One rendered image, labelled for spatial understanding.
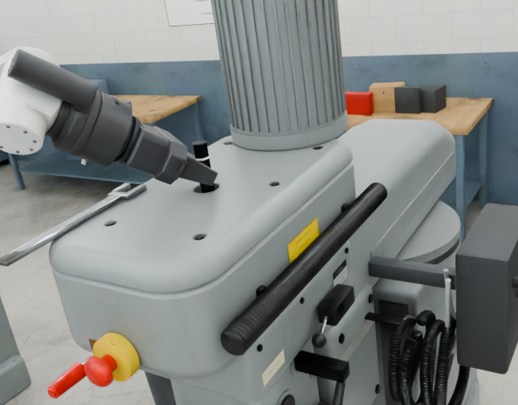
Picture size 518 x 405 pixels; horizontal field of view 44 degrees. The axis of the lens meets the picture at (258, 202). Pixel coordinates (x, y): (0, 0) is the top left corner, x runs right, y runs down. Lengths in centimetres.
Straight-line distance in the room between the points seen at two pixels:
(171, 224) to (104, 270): 10
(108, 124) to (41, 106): 8
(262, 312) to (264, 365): 13
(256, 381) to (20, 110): 45
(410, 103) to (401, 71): 58
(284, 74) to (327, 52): 8
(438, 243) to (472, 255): 39
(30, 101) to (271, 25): 37
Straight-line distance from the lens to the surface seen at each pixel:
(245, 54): 99
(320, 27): 99
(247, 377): 86
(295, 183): 88
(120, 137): 80
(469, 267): 102
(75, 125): 79
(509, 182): 533
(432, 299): 141
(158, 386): 334
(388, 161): 131
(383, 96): 484
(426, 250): 137
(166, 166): 81
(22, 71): 76
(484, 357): 110
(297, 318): 93
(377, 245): 121
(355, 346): 116
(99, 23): 695
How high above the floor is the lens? 221
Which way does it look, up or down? 23 degrees down
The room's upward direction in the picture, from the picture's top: 8 degrees counter-clockwise
